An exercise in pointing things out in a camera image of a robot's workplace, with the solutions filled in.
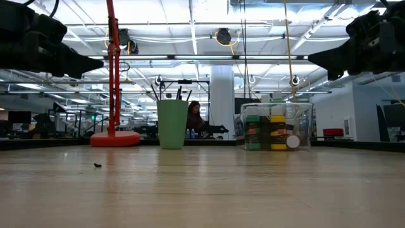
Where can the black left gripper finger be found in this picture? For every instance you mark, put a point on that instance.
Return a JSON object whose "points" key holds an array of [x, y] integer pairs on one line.
{"points": [[82, 63]]}

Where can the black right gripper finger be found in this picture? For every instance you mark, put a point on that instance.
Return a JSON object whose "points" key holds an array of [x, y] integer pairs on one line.
{"points": [[332, 58]]}

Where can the tall white squeeze bottle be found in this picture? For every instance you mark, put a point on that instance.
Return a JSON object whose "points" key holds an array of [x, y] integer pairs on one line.
{"points": [[265, 98]]}

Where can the orange paint bottle black label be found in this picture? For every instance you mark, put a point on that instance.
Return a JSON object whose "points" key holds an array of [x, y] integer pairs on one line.
{"points": [[293, 141]]}

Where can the yellow paint bottle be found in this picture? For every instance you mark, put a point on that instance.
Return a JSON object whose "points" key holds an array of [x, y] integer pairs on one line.
{"points": [[278, 134]]}

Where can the green paint bottle black label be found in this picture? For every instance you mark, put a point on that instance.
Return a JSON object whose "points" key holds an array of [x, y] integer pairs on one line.
{"points": [[253, 133]]}

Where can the background black robot arm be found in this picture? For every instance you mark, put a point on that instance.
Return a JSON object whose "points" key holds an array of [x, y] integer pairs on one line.
{"points": [[215, 129]]}

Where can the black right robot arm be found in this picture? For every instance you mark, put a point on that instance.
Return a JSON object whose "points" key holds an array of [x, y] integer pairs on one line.
{"points": [[397, 11]]}

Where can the black ceiling device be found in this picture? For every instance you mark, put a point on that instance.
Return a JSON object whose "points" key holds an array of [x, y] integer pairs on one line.
{"points": [[131, 46]]}

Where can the large black screen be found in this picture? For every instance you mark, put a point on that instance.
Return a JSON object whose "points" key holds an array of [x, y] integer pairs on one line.
{"points": [[394, 117]]}

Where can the clear plastic bin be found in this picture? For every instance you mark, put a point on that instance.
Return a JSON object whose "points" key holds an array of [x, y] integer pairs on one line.
{"points": [[308, 126]]}

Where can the red box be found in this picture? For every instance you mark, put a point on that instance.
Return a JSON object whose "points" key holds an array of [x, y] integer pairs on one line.
{"points": [[333, 131]]}

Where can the red desk lamp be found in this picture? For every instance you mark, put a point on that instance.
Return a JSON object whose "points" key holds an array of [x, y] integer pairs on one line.
{"points": [[114, 138]]}

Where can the small black scrap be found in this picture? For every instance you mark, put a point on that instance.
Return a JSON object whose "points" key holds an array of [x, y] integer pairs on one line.
{"points": [[97, 165]]}

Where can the green plastic cup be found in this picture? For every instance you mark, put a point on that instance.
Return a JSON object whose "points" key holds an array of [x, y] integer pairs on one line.
{"points": [[172, 126]]}

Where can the long ceiling light bar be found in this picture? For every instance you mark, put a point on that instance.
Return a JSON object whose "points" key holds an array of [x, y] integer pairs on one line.
{"points": [[205, 57]]}

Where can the person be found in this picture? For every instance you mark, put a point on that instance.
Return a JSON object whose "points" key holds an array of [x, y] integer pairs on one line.
{"points": [[193, 118]]}

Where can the silver ventilation duct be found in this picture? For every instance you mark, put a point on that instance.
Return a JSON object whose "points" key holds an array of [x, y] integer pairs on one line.
{"points": [[335, 80]]}

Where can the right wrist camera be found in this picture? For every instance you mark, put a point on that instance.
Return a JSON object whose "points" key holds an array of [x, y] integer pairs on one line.
{"points": [[364, 23]]}

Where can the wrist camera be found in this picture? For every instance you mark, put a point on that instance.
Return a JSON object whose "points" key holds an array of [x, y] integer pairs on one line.
{"points": [[364, 23], [50, 28]]}

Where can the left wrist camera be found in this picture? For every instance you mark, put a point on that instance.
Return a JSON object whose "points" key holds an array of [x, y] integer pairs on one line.
{"points": [[50, 28]]}

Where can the black gantry frame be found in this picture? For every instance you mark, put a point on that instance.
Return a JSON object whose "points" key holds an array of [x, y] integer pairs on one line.
{"points": [[185, 81]]}

